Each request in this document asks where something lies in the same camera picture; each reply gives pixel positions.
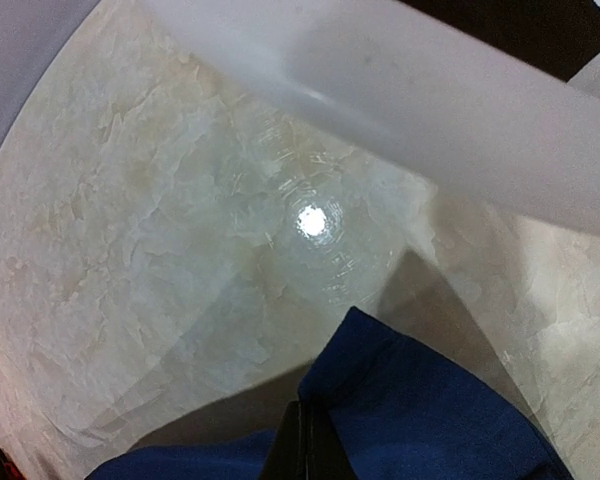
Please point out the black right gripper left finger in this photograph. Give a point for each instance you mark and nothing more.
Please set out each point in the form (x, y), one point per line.
(287, 457)

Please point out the navy blue t-shirt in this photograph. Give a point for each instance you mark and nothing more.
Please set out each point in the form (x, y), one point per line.
(401, 410)

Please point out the white plastic basket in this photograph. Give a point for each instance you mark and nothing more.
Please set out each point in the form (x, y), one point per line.
(413, 91)

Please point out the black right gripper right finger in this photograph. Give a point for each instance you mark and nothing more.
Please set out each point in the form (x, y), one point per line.
(326, 456)

